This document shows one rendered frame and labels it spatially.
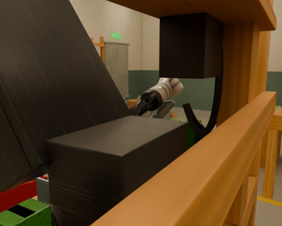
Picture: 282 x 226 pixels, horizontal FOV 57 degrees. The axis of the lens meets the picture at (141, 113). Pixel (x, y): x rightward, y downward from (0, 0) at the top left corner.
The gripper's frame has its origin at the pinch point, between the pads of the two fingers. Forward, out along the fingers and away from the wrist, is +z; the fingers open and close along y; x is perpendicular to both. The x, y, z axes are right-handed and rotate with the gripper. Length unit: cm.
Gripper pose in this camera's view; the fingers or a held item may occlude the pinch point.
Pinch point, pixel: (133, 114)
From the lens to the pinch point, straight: 85.3
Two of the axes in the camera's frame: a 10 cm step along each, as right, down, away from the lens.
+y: 5.0, -6.0, -6.3
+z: -4.9, 4.0, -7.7
